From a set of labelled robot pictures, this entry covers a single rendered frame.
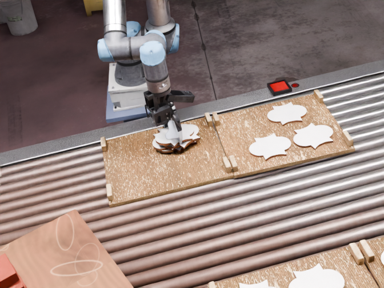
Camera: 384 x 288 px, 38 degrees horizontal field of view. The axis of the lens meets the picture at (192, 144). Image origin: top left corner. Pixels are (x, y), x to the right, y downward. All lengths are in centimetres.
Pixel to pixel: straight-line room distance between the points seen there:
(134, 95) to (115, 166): 45
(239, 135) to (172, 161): 26
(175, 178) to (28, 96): 272
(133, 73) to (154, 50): 56
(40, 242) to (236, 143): 74
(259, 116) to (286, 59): 222
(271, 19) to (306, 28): 35
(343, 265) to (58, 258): 75
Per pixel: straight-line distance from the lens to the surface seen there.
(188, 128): 194
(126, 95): 228
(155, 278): 159
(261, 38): 455
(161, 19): 214
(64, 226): 162
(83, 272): 148
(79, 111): 404
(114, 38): 183
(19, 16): 537
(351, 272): 153
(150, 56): 171
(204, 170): 183
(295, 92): 220
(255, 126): 200
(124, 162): 194
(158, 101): 181
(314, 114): 204
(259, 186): 179
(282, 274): 152
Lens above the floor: 213
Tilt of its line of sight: 38 degrees down
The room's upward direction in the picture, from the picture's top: 10 degrees counter-clockwise
